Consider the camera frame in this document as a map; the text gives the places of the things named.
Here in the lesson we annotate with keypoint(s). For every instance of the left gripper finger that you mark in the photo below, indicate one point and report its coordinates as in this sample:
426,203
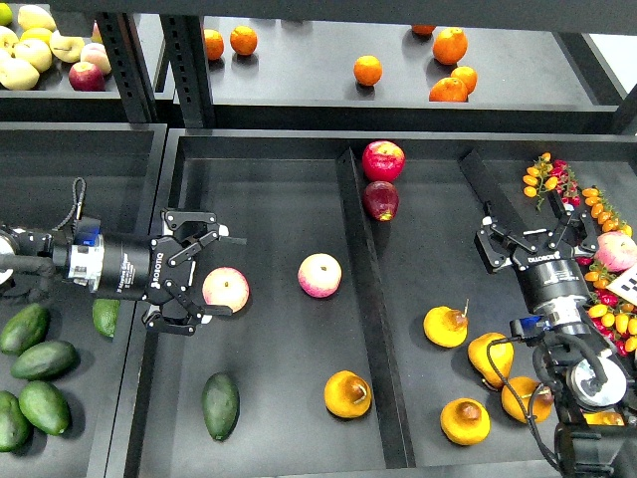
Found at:
187,233
172,310

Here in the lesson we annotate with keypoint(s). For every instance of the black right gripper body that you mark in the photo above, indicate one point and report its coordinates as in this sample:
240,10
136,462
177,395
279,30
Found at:
553,287

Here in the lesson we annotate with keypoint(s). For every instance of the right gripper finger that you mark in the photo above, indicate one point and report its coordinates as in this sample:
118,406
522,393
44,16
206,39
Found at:
574,234
497,244

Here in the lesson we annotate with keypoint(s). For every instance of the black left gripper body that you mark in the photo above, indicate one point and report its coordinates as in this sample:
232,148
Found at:
123,267

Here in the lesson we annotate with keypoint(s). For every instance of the dark green avocado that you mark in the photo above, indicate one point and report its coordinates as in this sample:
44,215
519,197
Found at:
220,402

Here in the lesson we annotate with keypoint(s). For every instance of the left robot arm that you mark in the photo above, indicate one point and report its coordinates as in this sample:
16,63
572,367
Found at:
31,258

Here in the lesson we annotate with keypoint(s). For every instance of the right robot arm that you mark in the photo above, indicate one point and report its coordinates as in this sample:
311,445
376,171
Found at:
591,388

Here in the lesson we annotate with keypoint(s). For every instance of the yellow pear upright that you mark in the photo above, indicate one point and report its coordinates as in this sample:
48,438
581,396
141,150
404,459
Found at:
492,359

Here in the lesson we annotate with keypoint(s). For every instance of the yellow pear with stem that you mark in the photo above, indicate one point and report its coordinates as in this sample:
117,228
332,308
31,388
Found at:
520,390

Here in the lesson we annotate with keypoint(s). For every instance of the green avocado lower middle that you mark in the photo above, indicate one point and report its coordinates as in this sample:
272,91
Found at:
45,360

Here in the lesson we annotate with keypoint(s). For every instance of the yellow pear bottom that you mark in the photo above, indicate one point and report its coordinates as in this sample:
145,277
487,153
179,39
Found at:
465,421

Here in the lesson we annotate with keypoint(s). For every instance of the green avocado bottom left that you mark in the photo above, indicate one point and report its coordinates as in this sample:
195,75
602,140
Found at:
15,428

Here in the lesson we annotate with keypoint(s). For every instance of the red chili pepper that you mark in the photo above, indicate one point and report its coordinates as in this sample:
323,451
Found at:
584,261

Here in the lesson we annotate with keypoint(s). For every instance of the pink apple left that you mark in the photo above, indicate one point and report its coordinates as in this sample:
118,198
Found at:
226,286

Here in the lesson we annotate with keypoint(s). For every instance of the cherry tomato cluster top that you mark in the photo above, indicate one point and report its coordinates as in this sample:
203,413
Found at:
551,175

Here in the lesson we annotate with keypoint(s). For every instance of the cherry tomato cluster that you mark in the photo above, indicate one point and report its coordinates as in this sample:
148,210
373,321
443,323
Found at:
551,175
614,317

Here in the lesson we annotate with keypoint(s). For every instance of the cherry tomato cluster bottom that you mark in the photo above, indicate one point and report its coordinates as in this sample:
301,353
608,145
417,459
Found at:
614,317

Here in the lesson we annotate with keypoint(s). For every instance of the white checker tag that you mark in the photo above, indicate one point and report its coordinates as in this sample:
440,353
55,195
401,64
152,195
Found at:
625,285

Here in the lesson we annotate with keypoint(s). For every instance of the black left tray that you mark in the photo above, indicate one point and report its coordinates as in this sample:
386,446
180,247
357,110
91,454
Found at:
120,164

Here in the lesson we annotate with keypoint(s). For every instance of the black tray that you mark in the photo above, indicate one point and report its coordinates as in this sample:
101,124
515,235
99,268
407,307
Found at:
120,164
291,194

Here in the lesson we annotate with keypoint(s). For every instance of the dark red apple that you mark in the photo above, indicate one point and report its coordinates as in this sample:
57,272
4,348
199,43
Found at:
380,200

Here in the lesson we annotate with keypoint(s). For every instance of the bright red apple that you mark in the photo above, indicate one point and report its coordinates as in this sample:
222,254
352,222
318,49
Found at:
383,160

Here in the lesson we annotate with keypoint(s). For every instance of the front orange on shelf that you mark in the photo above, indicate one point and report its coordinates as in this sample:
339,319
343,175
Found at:
449,90

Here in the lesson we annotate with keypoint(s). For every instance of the black middle tray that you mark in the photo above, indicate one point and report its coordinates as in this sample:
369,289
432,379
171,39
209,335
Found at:
291,194

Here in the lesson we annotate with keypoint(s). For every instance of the red apple on shelf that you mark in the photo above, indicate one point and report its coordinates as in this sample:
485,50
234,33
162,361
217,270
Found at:
86,77

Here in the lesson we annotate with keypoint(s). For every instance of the orange behind front orange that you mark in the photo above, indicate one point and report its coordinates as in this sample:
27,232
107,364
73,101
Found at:
467,75

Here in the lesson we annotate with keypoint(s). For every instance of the peach on shelf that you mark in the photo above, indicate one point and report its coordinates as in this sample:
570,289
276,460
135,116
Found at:
95,53

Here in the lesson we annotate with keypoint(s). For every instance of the orange left on shelf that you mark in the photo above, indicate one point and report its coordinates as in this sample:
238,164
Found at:
244,40

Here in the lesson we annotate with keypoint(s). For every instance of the large orange on shelf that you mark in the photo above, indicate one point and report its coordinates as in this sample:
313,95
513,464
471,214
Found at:
450,46

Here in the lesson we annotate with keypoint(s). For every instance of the pale yellow apple front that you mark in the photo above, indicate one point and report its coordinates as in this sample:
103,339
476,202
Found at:
18,75

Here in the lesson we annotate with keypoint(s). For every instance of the orange at shelf centre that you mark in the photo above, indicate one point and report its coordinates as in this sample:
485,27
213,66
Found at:
367,70

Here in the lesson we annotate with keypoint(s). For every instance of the black shelf post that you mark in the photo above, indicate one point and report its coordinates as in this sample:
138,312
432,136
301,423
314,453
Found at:
186,52

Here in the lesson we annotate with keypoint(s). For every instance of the orange beside shelf post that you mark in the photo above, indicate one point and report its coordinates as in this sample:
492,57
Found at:
214,44

